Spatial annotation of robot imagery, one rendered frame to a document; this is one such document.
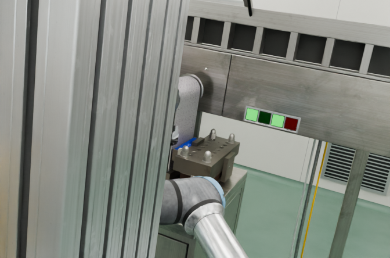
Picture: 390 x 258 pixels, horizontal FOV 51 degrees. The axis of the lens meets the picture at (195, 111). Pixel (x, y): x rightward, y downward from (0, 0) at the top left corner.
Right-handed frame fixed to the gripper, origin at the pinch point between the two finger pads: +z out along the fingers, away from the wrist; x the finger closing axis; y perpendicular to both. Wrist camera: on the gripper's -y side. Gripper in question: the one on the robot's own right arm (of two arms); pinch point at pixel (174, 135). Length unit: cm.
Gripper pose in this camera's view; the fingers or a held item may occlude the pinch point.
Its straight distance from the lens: 169.7
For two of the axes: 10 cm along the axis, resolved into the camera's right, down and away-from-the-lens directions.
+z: 3.9, -1.7, 9.1
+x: -9.1, -2.3, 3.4
